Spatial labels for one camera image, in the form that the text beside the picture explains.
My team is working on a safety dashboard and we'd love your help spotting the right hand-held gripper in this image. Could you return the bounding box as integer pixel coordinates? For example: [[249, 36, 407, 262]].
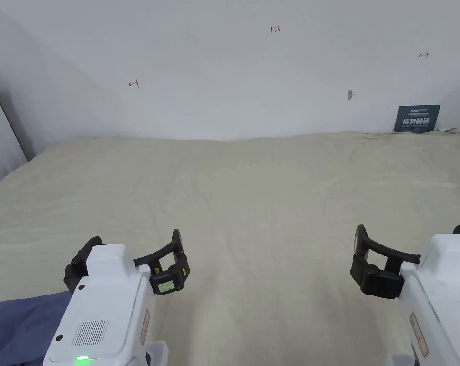
[[349, 224, 460, 366]]

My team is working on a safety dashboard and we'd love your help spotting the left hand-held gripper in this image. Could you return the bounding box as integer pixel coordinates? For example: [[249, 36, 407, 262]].
[[42, 228, 190, 366]]

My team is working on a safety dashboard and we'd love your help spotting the dark blue sign card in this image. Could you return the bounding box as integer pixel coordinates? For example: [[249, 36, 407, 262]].
[[393, 104, 441, 134]]

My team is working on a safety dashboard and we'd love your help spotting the bed with beige sheet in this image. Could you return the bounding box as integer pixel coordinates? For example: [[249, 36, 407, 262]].
[[0, 129, 460, 366]]

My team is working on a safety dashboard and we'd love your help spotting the blue garment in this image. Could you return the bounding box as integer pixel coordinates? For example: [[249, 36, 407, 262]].
[[0, 290, 72, 366]]

